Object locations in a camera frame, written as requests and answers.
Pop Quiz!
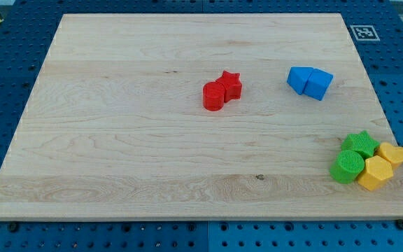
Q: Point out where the red cylinder block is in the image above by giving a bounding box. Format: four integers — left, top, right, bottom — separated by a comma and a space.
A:
202, 81, 225, 111

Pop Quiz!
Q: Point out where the yellow heart block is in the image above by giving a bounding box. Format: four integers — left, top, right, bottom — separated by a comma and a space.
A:
375, 142, 403, 170

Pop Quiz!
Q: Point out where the green star block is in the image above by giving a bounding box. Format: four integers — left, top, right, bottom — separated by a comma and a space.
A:
341, 130, 380, 160

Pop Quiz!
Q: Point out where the green cylinder block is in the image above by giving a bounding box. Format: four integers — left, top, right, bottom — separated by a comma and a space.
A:
330, 150, 365, 184

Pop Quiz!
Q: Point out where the blue cube block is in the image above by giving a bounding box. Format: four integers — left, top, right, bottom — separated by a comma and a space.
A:
304, 69, 333, 101

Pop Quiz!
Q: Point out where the wooden board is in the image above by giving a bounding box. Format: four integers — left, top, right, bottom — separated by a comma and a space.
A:
0, 13, 403, 221

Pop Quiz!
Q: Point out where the white fiducial marker tag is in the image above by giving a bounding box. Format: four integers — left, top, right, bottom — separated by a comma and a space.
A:
351, 24, 380, 41

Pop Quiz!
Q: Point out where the red star block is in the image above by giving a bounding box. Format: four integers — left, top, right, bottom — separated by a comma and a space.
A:
215, 71, 243, 103

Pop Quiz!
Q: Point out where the yellow hexagon block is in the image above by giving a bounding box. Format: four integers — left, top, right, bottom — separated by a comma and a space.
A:
356, 155, 393, 191

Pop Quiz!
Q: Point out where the blue triangle block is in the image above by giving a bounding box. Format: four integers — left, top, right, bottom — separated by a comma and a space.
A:
286, 66, 313, 95

